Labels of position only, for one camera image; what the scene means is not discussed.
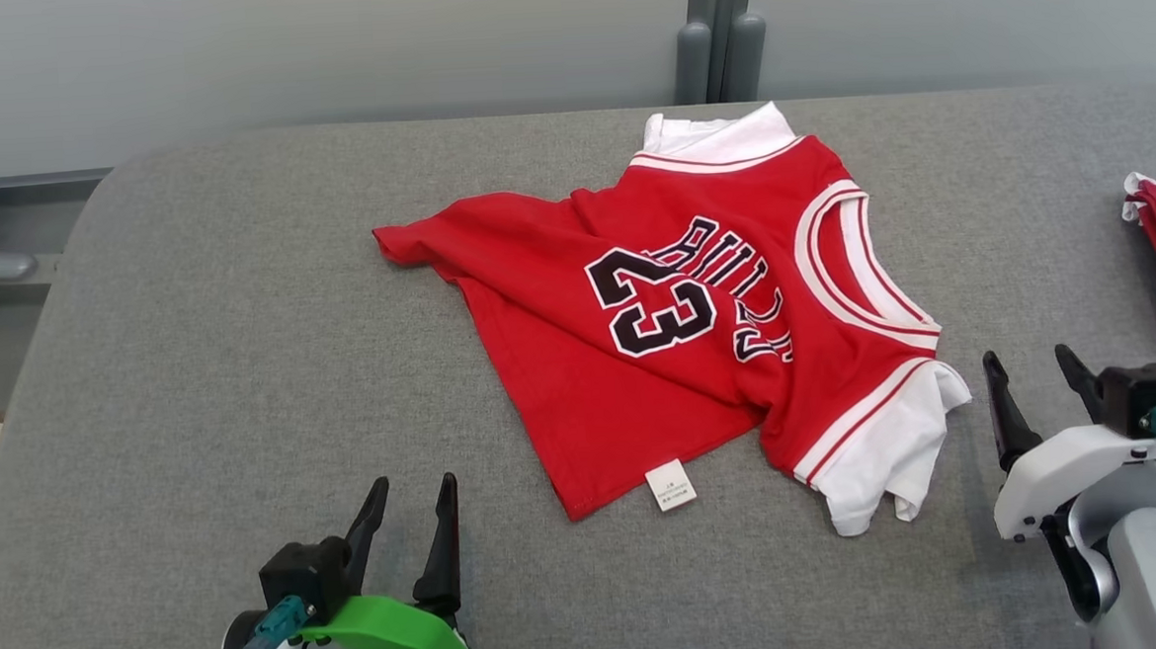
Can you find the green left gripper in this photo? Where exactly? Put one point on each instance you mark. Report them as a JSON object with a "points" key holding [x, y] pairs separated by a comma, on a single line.
{"points": [[406, 625]]}

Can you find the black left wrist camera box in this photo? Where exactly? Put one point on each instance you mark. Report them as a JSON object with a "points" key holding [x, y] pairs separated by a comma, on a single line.
{"points": [[299, 576]]}

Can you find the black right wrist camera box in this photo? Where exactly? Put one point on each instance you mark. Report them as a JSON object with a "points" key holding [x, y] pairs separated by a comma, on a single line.
{"points": [[1146, 399]]}

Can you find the red Bulls jersey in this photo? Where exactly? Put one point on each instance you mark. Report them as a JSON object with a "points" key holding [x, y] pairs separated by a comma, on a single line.
{"points": [[561, 385]]}

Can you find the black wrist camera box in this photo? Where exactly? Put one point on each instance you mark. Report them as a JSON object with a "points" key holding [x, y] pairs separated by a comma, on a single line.
{"points": [[299, 576], [1146, 399]]}

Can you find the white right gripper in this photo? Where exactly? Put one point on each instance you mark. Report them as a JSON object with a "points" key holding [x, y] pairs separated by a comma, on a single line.
{"points": [[1060, 467]]}

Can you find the grey partition post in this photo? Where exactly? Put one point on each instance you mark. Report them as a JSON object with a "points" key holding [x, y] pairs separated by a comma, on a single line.
{"points": [[744, 49], [692, 51]]}

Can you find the light grey partition panel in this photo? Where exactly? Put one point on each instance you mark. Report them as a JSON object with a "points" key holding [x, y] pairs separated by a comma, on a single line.
{"points": [[967, 7], [326, 51]]}

